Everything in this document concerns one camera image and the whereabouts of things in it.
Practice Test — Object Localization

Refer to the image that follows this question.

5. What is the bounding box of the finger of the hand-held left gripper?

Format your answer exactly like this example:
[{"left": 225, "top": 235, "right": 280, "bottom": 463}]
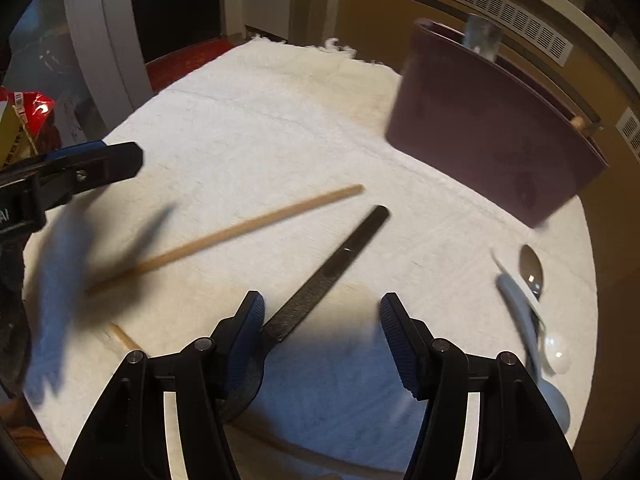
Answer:
[
  {"left": 44, "top": 142, "right": 145, "bottom": 206},
  {"left": 47, "top": 141, "right": 108, "bottom": 162}
]

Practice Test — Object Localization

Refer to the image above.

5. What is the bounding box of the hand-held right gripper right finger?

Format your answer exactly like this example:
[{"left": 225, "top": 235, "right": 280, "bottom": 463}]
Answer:
[{"left": 380, "top": 292, "right": 583, "bottom": 480}]

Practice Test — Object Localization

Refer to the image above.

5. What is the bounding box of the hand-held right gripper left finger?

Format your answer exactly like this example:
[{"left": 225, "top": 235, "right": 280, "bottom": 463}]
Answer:
[{"left": 61, "top": 290, "right": 266, "bottom": 480}]

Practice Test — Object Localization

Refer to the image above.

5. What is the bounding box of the wooden chopstick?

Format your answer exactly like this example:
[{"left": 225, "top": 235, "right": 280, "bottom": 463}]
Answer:
[
  {"left": 107, "top": 322, "right": 147, "bottom": 353},
  {"left": 86, "top": 184, "right": 365, "bottom": 295}
]

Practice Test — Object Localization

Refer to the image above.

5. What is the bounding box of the black plastic spatula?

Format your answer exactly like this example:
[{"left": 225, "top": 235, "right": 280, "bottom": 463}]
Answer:
[{"left": 220, "top": 204, "right": 391, "bottom": 423}]

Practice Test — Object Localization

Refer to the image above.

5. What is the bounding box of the grey-blue ceramic spoon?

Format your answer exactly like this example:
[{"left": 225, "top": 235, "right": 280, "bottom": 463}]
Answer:
[{"left": 496, "top": 274, "right": 571, "bottom": 433}]

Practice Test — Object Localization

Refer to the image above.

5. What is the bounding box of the small metal spoon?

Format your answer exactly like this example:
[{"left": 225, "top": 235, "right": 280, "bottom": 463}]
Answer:
[{"left": 519, "top": 244, "right": 546, "bottom": 321}]

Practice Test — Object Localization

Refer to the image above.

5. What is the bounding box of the white ceramic spoon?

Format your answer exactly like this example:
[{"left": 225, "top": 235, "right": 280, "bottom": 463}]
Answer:
[{"left": 490, "top": 250, "right": 572, "bottom": 375}]

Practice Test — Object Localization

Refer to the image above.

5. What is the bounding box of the purple plastic utensil holder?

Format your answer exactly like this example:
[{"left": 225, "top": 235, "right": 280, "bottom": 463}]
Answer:
[{"left": 385, "top": 17, "right": 611, "bottom": 228}]

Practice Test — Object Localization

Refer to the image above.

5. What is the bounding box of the large metal spoon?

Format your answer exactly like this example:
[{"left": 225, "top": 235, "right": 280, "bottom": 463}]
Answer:
[{"left": 464, "top": 12, "right": 503, "bottom": 63}]

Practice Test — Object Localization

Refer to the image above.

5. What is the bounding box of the yellow red gift bag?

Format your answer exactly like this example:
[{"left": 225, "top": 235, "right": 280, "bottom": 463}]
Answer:
[{"left": 0, "top": 85, "right": 66, "bottom": 171}]

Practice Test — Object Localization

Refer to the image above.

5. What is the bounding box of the red doormat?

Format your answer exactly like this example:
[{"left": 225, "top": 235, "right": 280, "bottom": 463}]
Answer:
[{"left": 144, "top": 37, "right": 238, "bottom": 93}]

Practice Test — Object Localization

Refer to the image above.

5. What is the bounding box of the white woven tablecloth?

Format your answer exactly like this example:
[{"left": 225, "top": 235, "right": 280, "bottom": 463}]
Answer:
[{"left": 22, "top": 35, "right": 601, "bottom": 480}]

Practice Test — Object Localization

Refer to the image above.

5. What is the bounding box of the short white vent grille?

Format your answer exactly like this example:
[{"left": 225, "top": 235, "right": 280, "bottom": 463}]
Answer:
[{"left": 616, "top": 109, "right": 640, "bottom": 161}]

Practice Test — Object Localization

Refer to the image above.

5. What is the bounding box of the long white vent grille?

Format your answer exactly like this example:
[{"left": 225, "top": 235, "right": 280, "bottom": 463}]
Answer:
[{"left": 390, "top": 0, "right": 574, "bottom": 66}]

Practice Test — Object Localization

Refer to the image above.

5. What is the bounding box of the white sliding door frame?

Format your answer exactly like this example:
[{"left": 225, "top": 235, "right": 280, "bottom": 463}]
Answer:
[{"left": 62, "top": 0, "right": 151, "bottom": 111}]

